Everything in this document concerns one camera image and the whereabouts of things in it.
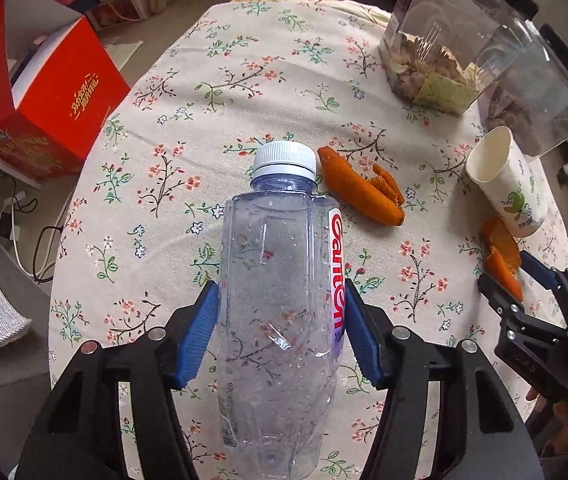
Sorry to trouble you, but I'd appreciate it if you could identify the orange peel piece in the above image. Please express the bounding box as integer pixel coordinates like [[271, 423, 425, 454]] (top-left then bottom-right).
[[318, 146, 404, 226], [479, 218, 524, 302]]

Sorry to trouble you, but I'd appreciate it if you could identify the white paper cup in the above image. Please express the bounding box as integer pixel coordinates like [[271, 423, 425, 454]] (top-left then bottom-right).
[[465, 126, 548, 237]]

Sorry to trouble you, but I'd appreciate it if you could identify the clear plastic water bottle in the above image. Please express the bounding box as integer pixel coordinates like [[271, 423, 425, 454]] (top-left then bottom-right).
[[218, 141, 345, 479]]

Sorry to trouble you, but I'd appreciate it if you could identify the clear jar with nuts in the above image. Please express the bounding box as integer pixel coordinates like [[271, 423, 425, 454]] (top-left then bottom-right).
[[478, 21, 568, 158]]

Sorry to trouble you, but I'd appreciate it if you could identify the clear jar with snacks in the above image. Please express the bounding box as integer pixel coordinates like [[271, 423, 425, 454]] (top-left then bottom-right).
[[380, 0, 524, 115]]

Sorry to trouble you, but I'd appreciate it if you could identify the floral tablecloth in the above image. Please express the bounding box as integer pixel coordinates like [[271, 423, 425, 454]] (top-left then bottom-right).
[[49, 0, 534, 479]]

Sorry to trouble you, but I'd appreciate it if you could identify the red gift box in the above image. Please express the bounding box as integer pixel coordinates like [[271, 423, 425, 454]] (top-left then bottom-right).
[[0, 0, 129, 180]]

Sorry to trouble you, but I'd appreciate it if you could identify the black power cable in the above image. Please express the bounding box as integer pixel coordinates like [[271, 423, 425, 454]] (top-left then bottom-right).
[[0, 148, 65, 285]]

